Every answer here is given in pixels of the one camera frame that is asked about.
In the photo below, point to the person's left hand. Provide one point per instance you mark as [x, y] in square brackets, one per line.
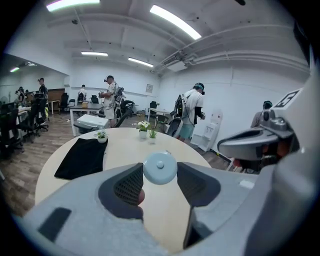
[141, 198]

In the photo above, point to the spiky green potted plant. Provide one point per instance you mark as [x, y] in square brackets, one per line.
[152, 137]

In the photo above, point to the black cloth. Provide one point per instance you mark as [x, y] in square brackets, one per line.
[82, 160]

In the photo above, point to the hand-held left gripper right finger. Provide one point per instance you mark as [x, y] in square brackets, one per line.
[225, 195]

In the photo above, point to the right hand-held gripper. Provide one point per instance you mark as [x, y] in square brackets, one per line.
[305, 115]

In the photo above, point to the grey desk with white legs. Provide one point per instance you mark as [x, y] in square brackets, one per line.
[85, 109]

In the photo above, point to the ceiling air conditioner unit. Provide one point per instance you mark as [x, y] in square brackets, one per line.
[176, 66]

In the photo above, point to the row of black office chairs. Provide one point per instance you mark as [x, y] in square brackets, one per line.
[10, 130]

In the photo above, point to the small white round object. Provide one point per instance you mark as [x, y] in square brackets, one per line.
[160, 167]

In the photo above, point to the white water dispenser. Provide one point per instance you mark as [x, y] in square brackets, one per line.
[212, 125]

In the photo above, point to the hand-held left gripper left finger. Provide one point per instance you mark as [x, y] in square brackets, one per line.
[82, 220]

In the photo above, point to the brown wooden cabinet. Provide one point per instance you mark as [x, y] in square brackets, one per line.
[56, 96]

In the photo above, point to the cardboard box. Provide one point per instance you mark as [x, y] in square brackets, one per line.
[85, 104]

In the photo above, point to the ceiling strip light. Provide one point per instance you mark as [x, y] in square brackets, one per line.
[175, 21]
[94, 53]
[72, 4]
[140, 62]

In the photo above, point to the black curved-headrest office chair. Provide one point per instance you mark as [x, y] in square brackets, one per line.
[127, 103]

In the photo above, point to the white-flowered potted plant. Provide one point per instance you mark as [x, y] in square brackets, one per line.
[143, 128]

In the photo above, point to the grey shell backpack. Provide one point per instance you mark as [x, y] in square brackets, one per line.
[175, 127]

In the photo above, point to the black mesh chair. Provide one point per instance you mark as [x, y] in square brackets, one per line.
[162, 120]

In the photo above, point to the framed wall notice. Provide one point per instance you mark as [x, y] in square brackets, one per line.
[149, 88]

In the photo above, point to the small leafy potted plant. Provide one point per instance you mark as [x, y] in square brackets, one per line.
[102, 137]

